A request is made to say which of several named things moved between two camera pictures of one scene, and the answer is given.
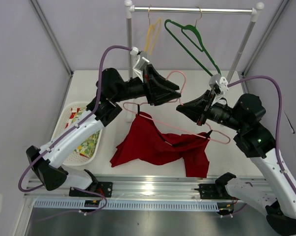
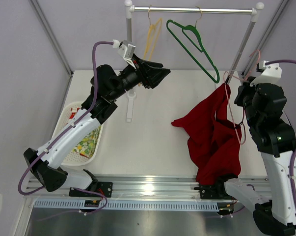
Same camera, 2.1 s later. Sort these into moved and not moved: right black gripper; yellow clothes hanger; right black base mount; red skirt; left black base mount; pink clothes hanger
Moved: pink clothes hanger; right black gripper; red skirt
Not moved: right black base mount; yellow clothes hanger; left black base mount
